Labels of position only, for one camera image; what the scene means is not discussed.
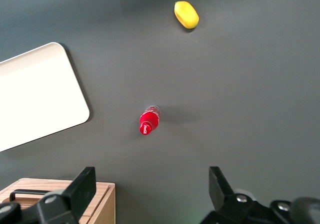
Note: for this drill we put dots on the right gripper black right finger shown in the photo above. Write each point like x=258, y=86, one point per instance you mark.
x=220, y=191

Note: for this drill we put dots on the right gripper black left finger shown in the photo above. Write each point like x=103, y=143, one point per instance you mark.
x=80, y=189

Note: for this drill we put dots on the red coke bottle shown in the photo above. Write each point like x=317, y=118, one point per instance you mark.
x=148, y=121

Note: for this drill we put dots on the white rectangular tray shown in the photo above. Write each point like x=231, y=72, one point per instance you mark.
x=37, y=96

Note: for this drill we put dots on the wooden drawer front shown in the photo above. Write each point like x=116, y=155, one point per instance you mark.
x=55, y=184

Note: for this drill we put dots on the wooden drawer cabinet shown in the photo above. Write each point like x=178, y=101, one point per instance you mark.
x=102, y=204

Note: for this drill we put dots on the yellow lemon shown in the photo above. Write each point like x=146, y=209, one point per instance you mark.
x=187, y=14

